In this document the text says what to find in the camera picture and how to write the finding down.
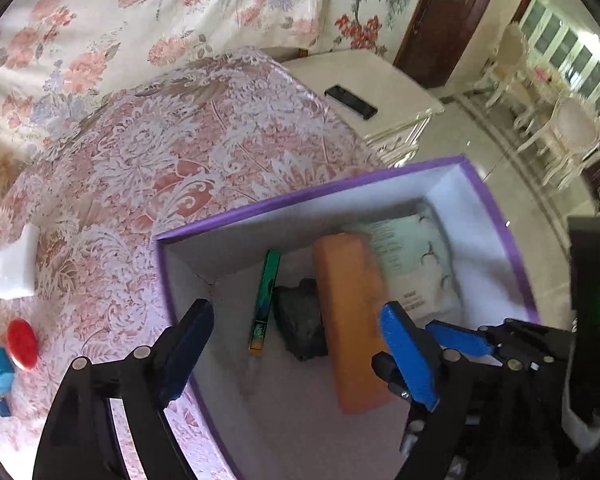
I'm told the green stick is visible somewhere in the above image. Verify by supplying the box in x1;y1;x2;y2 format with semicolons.
248;250;282;356

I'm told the floral bedsheet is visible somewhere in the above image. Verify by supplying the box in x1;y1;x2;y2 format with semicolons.
0;0;331;161

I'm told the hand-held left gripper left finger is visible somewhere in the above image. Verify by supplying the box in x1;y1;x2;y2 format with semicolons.
32;298;216;480

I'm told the cream dining chair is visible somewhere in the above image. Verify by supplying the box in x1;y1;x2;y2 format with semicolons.
472;22;531;126
517;95;600;191

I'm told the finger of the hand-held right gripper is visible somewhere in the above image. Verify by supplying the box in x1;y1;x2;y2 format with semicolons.
424;319;573;372
371;351;411;401

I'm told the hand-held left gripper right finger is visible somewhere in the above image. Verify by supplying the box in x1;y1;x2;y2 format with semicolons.
379;301;568;480

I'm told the black phone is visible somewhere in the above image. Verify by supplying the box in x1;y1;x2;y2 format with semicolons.
324;85;379;121

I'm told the pale green tissue packet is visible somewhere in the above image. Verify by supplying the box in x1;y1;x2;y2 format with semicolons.
352;202;463;326

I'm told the bird and flower painting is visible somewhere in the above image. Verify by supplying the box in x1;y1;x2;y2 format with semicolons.
325;0;436;56

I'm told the purple cardboard box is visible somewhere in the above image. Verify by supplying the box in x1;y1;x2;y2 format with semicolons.
152;156;540;480

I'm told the orange glasses case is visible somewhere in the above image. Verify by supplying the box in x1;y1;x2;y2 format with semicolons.
312;232;396;415

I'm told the white foam block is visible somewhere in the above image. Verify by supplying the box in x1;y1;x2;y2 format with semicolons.
0;224;40;301

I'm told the dark wooden door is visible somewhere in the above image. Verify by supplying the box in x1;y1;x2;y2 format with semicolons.
392;0;506;88

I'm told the white nightstand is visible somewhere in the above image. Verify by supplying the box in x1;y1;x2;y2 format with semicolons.
280;49;446;168

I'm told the red round disc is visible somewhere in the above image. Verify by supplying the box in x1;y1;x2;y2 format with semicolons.
6;319;40;372

